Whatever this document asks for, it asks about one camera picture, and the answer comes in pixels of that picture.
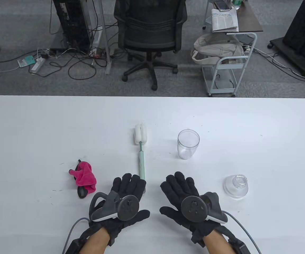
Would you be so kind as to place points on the person's right hand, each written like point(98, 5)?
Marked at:
point(178, 189)

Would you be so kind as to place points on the person's left hand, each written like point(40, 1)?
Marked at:
point(127, 185)

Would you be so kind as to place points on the white sponge cup brush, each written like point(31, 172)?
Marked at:
point(141, 164)

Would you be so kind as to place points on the clear shaker cup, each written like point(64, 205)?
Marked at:
point(188, 148)

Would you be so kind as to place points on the pink cloth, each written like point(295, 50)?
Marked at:
point(85, 177)

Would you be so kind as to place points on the clear domed cup lid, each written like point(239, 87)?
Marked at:
point(234, 189)

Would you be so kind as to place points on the person's left forearm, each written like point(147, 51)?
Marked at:
point(94, 242)

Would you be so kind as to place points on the person's right forearm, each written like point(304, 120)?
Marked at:
point(217, 243)

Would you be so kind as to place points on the grey tracking controller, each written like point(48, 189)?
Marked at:
point(194, 209)
point(127, 209)

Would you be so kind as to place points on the black spoon-shaped tool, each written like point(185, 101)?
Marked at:
point(83, 193)

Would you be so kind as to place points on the black wrist sensor box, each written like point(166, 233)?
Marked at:
point(239, 247)
point(73, 247)

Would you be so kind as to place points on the white metal cart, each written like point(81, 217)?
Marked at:
point(221, 92)

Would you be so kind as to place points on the beige bag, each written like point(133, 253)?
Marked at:
point(215, 50)

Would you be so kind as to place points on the white power strip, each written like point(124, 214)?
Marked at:
point(37, 64)

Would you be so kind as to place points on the white desk leg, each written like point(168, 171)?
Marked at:
point(105, 34)

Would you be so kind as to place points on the black plug adapter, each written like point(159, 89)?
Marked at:
point(44, 55)

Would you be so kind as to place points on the black office chair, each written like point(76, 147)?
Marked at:
point(149, 29)

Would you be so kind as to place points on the teal label power adapter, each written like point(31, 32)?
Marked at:
point(26, 61)

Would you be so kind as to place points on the black computer tower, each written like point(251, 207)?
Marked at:
point(71, 23)

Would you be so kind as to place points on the folded newspaper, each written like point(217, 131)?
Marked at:
point(225, 19)

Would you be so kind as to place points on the brown side table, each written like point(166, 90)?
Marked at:
point(249, 18)

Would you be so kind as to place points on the smartphone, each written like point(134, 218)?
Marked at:
point(221, 5)

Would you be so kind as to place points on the clear bottle green label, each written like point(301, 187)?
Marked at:
point(236, 4)

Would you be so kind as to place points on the black wheeled stand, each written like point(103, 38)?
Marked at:
point(300, 31)

